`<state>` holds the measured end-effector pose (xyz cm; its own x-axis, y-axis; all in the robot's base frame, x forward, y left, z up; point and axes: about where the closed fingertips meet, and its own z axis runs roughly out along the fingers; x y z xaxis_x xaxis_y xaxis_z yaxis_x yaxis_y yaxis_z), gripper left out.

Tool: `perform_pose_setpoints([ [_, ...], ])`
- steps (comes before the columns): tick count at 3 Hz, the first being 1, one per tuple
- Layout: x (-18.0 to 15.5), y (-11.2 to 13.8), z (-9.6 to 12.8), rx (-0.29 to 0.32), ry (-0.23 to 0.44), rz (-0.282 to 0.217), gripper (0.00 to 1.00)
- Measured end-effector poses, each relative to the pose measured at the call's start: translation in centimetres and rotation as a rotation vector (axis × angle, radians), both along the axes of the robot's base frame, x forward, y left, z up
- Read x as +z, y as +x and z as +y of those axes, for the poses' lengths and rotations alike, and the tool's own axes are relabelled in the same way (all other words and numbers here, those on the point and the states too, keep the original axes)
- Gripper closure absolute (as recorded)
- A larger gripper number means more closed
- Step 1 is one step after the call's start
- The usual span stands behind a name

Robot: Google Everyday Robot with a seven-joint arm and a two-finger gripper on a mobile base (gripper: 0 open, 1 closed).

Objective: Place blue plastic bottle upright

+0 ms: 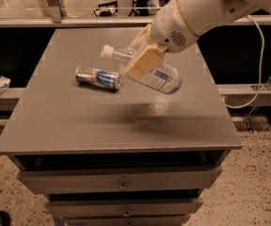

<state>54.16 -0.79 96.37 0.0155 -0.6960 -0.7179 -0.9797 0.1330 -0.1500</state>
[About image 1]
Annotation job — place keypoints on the black shoe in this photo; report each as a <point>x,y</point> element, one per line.
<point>4,218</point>

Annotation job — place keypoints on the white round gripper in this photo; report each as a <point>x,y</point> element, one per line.
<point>170,28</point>

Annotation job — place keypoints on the middle grey drawer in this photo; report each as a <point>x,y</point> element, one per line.
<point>124,208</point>

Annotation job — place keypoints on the grey drawer cabinet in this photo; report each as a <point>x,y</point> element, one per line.
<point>60,125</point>

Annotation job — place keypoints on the grey metal railing frame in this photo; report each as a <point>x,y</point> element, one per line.
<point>63,19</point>

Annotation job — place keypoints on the blue red energy drink can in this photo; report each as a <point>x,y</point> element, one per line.
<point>98,78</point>

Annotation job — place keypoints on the top grey drawer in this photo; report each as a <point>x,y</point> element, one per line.
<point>118,180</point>

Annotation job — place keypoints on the grey drawer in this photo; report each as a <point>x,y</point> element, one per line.
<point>145,221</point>
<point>124,208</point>
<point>118,180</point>

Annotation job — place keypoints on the clear blue-label plastic bottle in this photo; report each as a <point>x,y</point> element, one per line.
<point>163,78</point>

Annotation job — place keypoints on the black office chair base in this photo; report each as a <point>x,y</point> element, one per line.
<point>123,8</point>

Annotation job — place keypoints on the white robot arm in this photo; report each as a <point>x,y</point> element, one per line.
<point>179,24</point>

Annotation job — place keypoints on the bottom grey drawer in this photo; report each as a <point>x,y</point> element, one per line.
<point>145,221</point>

